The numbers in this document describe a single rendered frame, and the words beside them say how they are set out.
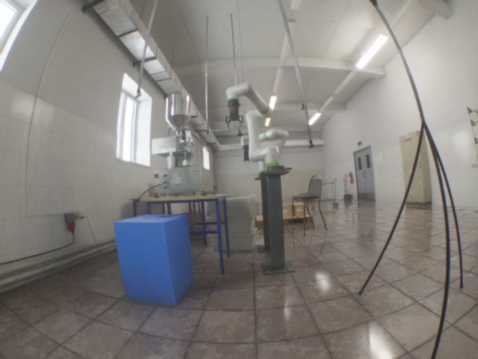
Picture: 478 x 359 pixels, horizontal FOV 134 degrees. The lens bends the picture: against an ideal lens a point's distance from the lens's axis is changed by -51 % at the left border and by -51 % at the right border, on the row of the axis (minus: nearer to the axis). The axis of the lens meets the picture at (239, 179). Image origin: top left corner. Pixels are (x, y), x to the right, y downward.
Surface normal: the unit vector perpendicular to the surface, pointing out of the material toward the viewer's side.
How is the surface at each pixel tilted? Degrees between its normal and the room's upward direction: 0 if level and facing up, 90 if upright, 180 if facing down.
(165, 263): 90
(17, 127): 90
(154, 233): 90
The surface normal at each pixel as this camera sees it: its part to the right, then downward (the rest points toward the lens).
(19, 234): 1.00, -0.07
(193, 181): -0.05, -0.06
